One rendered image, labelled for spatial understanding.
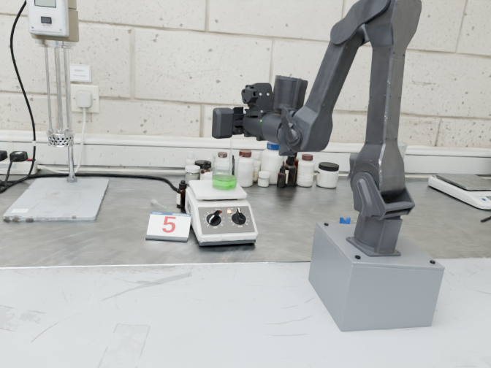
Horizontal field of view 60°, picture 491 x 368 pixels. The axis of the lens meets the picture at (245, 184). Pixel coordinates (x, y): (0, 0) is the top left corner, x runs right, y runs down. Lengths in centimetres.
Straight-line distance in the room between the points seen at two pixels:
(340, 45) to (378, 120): 14
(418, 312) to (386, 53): 40
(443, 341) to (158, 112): 105
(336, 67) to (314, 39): 77
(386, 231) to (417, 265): 7
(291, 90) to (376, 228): 30
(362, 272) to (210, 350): 24
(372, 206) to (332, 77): 23
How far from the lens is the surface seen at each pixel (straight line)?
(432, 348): 73
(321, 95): 75
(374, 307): 70
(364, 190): 66
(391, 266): 68
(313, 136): 76
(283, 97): 80
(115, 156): 142
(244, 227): 92
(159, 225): 96
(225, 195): 95
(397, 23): 68
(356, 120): 159
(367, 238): 69
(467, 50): 178
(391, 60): 68
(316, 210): 118
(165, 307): 72
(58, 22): 106
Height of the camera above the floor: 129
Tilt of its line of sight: 17 degrees down
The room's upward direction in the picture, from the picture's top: 5 degrees clockwise
